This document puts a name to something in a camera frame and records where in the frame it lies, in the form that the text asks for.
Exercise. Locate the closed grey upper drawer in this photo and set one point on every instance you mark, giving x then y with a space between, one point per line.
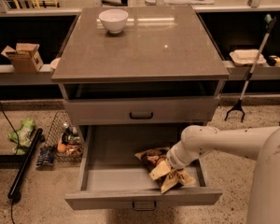
137 111

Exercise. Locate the blue snack bag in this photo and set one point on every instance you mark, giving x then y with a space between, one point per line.
45 157

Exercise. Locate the grabber reacher tool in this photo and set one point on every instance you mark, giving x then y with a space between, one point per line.
270 22

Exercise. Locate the wire mesh basket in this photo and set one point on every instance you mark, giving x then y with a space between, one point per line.
62 131

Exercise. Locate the yellow black tape measure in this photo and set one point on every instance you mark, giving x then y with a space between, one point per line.
273 60

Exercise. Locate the orange fruit in basket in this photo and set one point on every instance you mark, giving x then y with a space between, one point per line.
61 148

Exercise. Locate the brown chip bag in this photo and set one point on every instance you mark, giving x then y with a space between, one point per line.
175 179

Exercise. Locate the white plate behind cabinet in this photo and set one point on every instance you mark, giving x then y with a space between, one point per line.
54 63

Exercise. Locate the white ceramic bowl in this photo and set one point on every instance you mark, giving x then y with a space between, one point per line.
114 20

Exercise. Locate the white foam takeout container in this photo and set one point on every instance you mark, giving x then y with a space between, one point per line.
242 57

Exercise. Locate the brown cardboard box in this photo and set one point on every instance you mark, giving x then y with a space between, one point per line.
25 58

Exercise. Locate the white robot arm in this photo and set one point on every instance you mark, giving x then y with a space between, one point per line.
259 144

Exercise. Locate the black floor bar left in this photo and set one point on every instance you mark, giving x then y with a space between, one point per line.
14 192

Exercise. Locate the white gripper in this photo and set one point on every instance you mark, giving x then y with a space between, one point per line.
175 160

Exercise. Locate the grey drawer cabinet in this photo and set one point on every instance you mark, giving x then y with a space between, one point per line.
163 52

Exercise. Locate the open grey middle drawer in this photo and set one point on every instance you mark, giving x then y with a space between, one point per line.
111 177

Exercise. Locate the green snack bag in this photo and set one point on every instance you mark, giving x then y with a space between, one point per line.
22 136

